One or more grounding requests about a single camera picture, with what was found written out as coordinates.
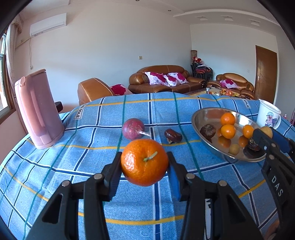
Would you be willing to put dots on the dark brown mangosteen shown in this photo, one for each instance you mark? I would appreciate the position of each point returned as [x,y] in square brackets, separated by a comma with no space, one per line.
[172,136]

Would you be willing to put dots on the white wall air conditioner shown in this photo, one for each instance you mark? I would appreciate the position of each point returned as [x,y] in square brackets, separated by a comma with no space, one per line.
[48,24]

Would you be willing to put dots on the red flower cushion near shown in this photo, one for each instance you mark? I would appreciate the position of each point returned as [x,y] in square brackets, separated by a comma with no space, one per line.
[120,89]

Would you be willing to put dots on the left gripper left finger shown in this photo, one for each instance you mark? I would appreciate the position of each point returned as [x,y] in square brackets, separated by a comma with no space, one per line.
[59,219]

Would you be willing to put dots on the brown leather armchair far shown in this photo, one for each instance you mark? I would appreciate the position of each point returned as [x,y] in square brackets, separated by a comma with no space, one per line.
[246,88]

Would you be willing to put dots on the brown leather three-seat sofa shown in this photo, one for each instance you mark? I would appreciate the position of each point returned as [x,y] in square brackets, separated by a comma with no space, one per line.
[164,78]

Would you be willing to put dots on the orange tangerine with stem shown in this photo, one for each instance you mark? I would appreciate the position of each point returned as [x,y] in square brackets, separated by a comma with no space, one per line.
[144,162]

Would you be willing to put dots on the purple passion fruit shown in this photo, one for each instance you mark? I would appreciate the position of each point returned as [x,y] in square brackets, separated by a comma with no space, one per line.
[133,129]

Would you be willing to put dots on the blue plaid table cloth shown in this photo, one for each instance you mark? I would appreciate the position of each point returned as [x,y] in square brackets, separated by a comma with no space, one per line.
[92,138]

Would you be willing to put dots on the brown wooden door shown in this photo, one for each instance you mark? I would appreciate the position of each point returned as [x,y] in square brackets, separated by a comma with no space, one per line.
[266,74]

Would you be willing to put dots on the pink plastic kettle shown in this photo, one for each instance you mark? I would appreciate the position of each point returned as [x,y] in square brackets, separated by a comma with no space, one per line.
[38,109]

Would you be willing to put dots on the red flower cushion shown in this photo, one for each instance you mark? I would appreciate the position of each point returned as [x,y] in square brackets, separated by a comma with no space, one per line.
[229,84]
[120,89]

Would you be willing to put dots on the small yellow-green fruit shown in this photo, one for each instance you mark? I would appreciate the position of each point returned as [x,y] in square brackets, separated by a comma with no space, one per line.
[234,149]

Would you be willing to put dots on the brown leather armchair near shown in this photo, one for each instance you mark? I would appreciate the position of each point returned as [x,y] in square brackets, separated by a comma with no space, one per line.
[92,89]

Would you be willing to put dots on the white cartoon plastic mug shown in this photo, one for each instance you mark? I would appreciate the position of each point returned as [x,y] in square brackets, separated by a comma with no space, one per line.
[268,115]

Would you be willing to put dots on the stacked dark chairs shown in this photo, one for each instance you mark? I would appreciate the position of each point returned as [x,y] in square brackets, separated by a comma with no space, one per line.
[199,69]

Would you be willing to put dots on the brown leather armchair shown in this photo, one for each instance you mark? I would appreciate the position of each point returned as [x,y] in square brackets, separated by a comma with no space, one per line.
[92,89]
[246,88]

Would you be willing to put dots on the red flower cushion far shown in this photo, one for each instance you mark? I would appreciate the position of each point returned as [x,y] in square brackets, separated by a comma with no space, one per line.
[229,84]

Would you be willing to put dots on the stainless steel plate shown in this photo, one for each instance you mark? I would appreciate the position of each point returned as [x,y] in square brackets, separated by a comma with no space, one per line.
[218,144]

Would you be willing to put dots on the dark stool seat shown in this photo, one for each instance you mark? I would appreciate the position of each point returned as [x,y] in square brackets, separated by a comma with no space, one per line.
[59,106]

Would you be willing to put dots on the wooden coffee table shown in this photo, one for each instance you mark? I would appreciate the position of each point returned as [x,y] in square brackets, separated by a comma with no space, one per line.
[213,91]

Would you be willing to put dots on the large orange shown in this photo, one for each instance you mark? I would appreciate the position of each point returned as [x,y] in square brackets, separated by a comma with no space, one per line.
[228,131]

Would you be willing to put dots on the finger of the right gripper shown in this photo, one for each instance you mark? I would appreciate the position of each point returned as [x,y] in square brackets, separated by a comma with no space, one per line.
[281,141]
[260,144]

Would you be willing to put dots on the small orange tangerine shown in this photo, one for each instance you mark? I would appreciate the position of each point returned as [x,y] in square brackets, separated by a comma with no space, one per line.
[247,131]

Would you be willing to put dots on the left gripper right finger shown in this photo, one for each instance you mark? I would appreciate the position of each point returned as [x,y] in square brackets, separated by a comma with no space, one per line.
[213,210]

